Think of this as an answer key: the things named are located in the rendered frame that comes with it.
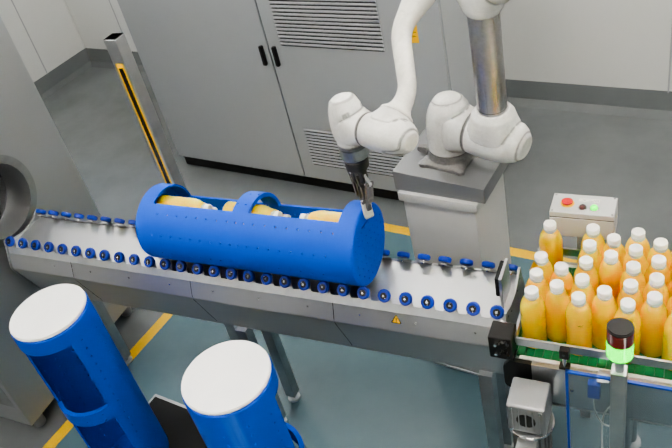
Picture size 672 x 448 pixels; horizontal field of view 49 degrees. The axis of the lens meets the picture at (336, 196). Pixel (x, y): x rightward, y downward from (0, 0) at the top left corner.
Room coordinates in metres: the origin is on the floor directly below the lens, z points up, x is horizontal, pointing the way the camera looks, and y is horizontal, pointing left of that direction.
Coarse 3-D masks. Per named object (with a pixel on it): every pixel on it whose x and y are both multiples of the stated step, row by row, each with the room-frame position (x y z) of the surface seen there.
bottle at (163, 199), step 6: (162, 198) 2.33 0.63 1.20; (168, 198) 2.32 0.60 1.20; (174, 198) 2.31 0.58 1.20; (180, 198) 2.30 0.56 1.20; (186, 198) 2.29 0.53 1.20; (192, 198) 2.28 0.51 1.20; (168, 204) 2.29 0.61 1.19; (174, 204) 2.28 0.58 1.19; (180, 204) 2.27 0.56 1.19; (186, 204) 2.26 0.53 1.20; (192, 204) 2.25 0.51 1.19; (198, 204) 2.25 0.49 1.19; (204, 204) 2.25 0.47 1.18
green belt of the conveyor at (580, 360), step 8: (520, 336) 1.53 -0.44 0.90; (592, 344) 1.43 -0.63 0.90; (520, 352) 1.47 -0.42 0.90; (528, 352) 1.46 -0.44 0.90; (536, 352) 1.45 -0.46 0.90; (544, 352) 1.44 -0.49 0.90; (552, 352) 1.44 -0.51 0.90; (640, 352) 1.36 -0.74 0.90; (560, 360) 1.40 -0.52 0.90; (568, 360) 1.39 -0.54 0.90; (576, 360) 1.39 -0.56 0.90; (584, 360) 1.38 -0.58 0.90; (592, 360) 1.37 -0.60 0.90; (600, 360) 1.37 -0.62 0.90; (608, 360) 1.36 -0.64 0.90; (608, 368) 1.33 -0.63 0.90; (632, 368) 1.31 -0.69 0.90; (640, 368) 1.30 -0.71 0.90; (648, 368) 1.30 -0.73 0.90; (656, 368) 1.29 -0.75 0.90; (656, 376) 1.27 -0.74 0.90; (664, 376) 1.26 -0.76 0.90
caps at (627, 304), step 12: (636, 228) 1.63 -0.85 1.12; (660, 240) 1.56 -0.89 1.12; (636, 252) 1.54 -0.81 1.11; (636, 264) 1.49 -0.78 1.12; (660, 264) 1.47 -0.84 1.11; (660, 276) 1.42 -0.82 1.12; (624, 288) 1.42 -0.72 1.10; (636, 288) 1.41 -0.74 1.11; (624, 300) 1.37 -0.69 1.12; (648, 300) 1.36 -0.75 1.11; (660, 300) 1.34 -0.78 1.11
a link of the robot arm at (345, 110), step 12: (336, 96) 1.90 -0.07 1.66; (348, 96) 1.88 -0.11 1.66; (336, 108) 1.86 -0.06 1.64; (348, 108) 1.85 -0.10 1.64; (360, 108) 1.87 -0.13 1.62; (336, 120) 1.86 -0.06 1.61; (348, 120) 1.84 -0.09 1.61; (336, 132) 1.86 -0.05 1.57; (348, 132) 1.83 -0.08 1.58; (348, 144) 1.84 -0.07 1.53
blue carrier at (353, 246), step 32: (160, 192) 2.32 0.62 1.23; (256, 192) 2.18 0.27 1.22; (160, 224) 2.20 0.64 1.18; (192, 224) 2.14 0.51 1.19; (224, 224) 2.07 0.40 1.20; (256, 224) 2.02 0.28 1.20; (288, 224) 1.96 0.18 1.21; (320, 224) 1.91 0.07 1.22; (352, 224) 1.86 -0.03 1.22; (160, 256) 2.22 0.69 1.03; (192, 256) 2.12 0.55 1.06; (224, 256) 2.04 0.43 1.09; (256, 256) 1.97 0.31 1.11; (288, 256) 1.91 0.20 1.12; (320, 256) 1.85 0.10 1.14; (352, 256) 1.80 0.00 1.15
